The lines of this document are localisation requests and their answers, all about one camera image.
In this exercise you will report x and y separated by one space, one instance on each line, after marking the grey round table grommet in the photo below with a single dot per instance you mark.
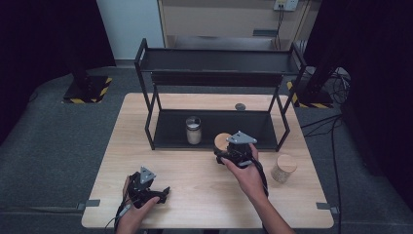
240 106

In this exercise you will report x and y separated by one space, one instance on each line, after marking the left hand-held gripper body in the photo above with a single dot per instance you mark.
140 188

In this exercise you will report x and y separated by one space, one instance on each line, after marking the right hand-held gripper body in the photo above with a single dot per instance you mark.
240 148

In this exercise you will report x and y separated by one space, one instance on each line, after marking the black stand with striped base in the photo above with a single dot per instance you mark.
313 96
87 89

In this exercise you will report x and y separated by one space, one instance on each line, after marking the wooden-lid jar with pale grains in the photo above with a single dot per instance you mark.
284 168

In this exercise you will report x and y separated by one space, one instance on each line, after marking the black metal shelf rack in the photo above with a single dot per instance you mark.
214 81

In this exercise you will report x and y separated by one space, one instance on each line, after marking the person's right hand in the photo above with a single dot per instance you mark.
248 178

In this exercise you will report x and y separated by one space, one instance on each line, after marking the dark curtain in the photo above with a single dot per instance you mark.
42 48
380 81

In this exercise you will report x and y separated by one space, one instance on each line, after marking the wooden-lid jar with brown sticks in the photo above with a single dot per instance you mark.
221 143

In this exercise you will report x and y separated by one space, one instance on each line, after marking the beige cabinet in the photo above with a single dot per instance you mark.
220 22

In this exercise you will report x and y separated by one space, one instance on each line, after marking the grey table edge clamp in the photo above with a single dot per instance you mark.
327 206
88 204

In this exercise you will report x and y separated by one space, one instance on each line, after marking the white wall outlet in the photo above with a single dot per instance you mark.
285 4

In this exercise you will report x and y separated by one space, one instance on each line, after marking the person's left hand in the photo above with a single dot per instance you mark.
133 217

